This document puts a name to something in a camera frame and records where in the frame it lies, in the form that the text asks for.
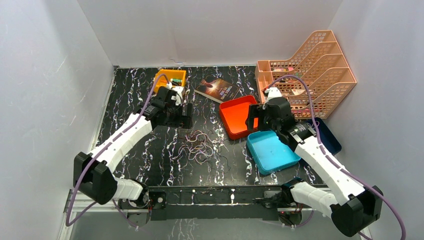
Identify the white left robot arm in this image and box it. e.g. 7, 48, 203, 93
73, 86, 193, 208

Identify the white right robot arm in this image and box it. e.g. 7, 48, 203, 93
245, 97, 383, 237

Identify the orange square tray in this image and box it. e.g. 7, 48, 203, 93
219, 95, 258, 140

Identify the yellow plastic parts bin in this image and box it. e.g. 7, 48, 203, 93
153, 69, 187, 93

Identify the dark paperback book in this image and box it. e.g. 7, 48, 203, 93
194, 76, 240, 104

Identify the light blue square tray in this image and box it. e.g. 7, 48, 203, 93
246, 130, 301, 175

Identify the peach plastic file organizer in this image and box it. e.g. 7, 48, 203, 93
255, 30, 357, 120

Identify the dark blue square tray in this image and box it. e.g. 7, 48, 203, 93
315, 117, 342, 156

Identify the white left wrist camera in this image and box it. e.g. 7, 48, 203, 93
166, 83, 186, 106

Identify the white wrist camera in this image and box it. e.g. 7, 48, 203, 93
166, 83, 186, 106
262, 87, 283, 110

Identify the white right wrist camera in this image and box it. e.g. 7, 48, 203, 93
262, 87, 283, 110

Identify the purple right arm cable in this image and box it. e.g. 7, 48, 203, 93
264, 74, 407, 240

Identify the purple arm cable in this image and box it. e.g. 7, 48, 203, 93
264, 74, 407, 240
65, 73, 171, 229

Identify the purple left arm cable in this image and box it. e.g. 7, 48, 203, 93
65, 73, 171, 229

